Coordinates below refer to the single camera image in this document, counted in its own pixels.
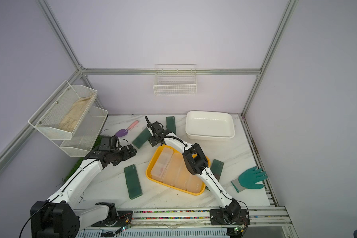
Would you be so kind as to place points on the beige cloth in shelf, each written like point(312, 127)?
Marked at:
point(71, 119)

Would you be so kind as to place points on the purple pink garden trowel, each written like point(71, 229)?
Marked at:
point(124, 132)

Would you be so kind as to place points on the white plastic storage box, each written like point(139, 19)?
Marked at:
point(215, 126)

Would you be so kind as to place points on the white wire wall basket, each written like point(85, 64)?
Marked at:
point(175, 79)

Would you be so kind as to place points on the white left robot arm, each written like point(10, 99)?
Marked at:
point(58, 217)

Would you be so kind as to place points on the clear pencil case pink pen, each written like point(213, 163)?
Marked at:
point(158, 171)

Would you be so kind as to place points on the green pencil case front right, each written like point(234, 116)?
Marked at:
point(216, 167)

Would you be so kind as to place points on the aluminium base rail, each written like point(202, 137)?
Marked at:
point(256, 222)

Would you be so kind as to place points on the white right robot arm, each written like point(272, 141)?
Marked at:
point(197, 164)

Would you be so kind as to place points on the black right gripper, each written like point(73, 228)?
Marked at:
point(153, 141)

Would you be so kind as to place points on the white mesh two-tier shelf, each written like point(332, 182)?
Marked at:
point(47, 118)

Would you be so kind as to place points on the green pencil case back angled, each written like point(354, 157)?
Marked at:
point(142, 138)

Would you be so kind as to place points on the green pencil case back upright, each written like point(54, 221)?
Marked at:
point(171, 124)

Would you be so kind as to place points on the yellow plastic tray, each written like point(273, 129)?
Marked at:
point(152, 163)

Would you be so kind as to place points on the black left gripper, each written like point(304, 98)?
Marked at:
point(126, 154)

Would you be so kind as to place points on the green artificial grass mat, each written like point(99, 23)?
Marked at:
point(81, 159)

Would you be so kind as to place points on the green pencil case front left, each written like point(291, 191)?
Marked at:
point(132, 181)

